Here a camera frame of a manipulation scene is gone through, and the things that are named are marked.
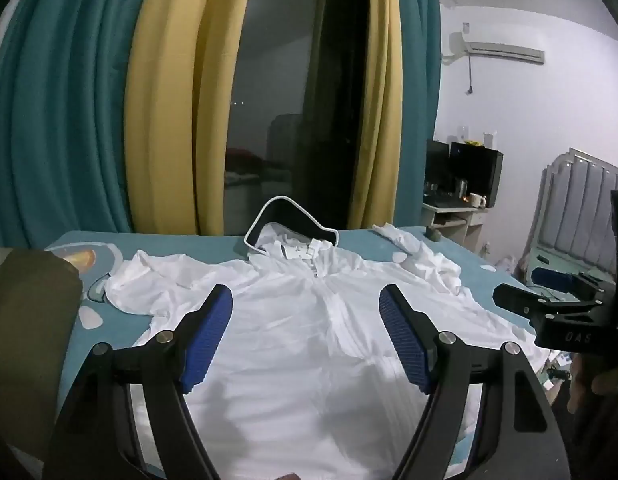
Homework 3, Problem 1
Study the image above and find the yellow curtain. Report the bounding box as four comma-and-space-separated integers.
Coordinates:
346, 0, 405, 231
124, 0, 260, 236

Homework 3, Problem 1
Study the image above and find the olive cloth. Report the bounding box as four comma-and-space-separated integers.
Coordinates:
0, 247, 85, 480

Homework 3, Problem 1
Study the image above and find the teal curtain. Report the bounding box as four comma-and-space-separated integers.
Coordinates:
389, 0, 442, 228
0, 0, 165, 248

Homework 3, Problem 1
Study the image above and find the white air conditioner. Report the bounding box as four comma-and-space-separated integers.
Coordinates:
441, 30, 546, 66

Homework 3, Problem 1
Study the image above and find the white hooded jacket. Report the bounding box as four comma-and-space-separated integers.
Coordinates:
105, 195, 550, 480

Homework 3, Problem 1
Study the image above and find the white desk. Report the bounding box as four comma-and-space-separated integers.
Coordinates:
421, 195, 490, 253

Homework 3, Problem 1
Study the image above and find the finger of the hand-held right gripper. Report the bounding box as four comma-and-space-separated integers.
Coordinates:
531, 266, 614, 301
493, 284, 546, 326

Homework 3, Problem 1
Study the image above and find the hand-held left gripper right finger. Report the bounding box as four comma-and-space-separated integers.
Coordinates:
378, 284, 572, 480

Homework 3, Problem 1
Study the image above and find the grey padded headboard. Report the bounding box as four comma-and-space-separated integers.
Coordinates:
526, 147, 618, 286

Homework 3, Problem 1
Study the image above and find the glass sliding door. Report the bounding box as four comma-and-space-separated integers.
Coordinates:
224, 0, 375, 236

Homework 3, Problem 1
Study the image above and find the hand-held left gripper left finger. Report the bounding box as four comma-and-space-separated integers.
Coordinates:
42, 284, 234, 480

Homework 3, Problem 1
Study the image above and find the teal printed blanket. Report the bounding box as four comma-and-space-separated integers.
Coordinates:
42, 225, 552, 480

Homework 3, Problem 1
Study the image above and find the black computer monitor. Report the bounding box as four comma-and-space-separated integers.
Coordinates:
426, 139, 452, 193

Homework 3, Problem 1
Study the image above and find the person's right hand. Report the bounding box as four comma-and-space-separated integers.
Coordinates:
569, 355, 618, 413

